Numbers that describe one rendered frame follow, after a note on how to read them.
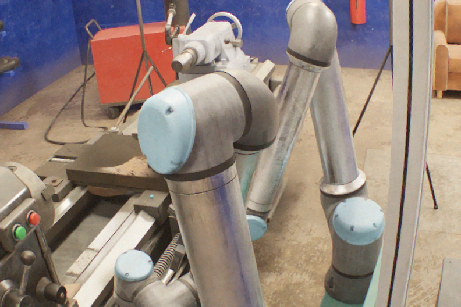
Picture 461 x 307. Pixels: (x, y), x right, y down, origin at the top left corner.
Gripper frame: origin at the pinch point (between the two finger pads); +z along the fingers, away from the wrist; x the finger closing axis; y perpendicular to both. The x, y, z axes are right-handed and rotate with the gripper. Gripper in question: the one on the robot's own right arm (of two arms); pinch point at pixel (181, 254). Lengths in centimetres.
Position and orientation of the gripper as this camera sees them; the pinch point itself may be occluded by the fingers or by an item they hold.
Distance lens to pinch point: 176.4
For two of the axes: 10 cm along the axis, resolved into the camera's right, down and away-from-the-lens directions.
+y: 9.1, 4.1, -1.0
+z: -3.3, 8.4, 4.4
